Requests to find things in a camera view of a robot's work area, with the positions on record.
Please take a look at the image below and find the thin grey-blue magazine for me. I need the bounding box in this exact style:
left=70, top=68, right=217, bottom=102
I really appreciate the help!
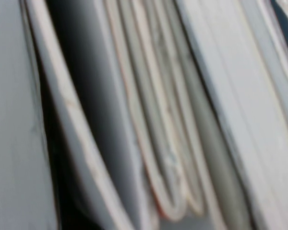
left=153, top=0, right=209, bottom=216

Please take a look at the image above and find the white cover dark magazine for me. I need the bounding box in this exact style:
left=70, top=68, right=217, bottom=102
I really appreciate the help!
left=20, top=0, right=159, bottom=230

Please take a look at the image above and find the thick white spine magazine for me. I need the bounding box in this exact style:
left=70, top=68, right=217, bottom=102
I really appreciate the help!
left=175, top=0, right=288, bottom=230

